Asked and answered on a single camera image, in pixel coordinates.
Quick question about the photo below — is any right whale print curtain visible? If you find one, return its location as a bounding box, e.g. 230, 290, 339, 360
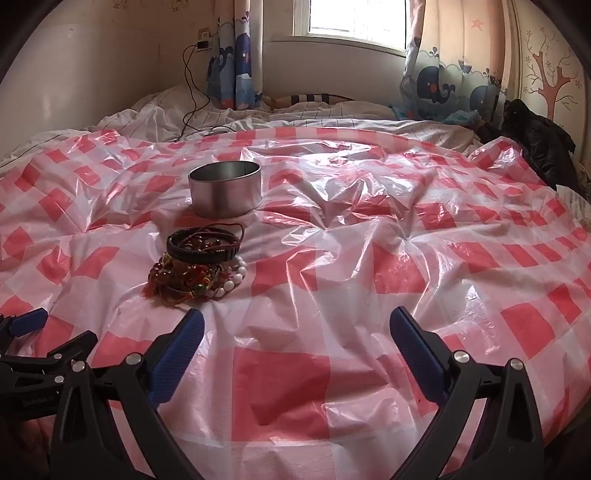
394, 0, 510, 127

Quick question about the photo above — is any white striped duvet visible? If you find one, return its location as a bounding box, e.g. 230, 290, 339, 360
1, 86, 481, 174

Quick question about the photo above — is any red white checkered plastic sheet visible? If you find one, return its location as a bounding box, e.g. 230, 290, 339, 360
1, 127, 590, 479

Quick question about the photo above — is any wall charger plug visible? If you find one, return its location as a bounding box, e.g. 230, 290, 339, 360
195, 28, 213, 52

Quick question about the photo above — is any striped pillow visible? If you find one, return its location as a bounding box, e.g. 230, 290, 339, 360
263, 93, 351, 110

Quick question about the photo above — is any black leather bracelet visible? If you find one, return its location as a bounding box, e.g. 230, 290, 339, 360
165, 230, 243, 265

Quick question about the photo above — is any window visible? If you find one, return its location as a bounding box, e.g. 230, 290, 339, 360
294, 0, 407, 52

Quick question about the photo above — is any white bead bracelet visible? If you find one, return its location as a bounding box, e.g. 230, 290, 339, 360
202, 254, 250, 300

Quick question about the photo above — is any black charging cable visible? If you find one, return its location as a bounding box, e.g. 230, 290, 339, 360
174, 43, 233, 142

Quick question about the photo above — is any round silver metal tin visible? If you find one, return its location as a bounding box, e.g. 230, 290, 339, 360
188, 161, 263, 220

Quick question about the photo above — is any whale print curtain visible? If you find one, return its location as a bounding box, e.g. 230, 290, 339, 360
206, 0, 263, 110
394, 0, 510, 127

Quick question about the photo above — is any black jacket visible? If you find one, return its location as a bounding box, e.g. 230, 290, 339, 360
476, 99, 583, 194

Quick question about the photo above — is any amber red bead bracelet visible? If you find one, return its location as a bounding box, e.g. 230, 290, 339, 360
147, 253, 187, 296

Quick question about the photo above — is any left whale print curtain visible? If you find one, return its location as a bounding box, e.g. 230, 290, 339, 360
206, 0, 263, 110

